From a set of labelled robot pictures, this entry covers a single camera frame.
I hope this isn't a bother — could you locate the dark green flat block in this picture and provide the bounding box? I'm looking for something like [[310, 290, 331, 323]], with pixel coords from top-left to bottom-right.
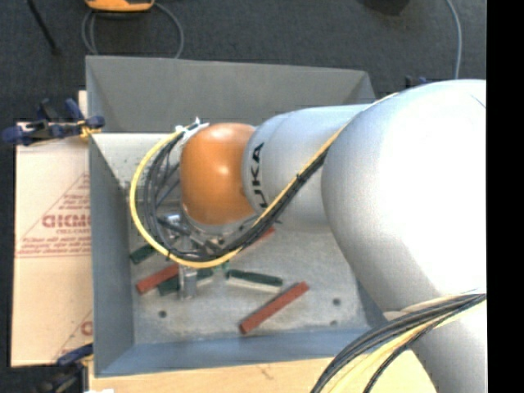
[[129, 243, 159, 265], [156, 268, 215, 297], [226, 269, 284, 288]]

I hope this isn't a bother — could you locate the red-brown flat block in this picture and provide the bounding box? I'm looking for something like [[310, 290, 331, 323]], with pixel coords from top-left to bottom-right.
[[238, 281, 310, 336], [135, 263, 182, 296]]

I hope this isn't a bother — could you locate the grey metal bin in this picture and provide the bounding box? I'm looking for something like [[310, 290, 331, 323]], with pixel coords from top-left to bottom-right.
[[84, 55, 388, 378]]

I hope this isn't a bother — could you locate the brown cardboard board, red print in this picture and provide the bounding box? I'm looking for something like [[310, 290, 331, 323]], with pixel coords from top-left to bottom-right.
[[9, 89, 95, 368]]

